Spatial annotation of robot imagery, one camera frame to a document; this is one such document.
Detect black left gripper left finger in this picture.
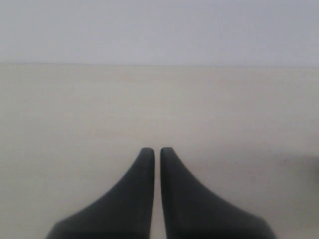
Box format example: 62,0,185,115
47,148,155,239

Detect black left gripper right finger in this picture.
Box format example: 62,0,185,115
160,147,276,239

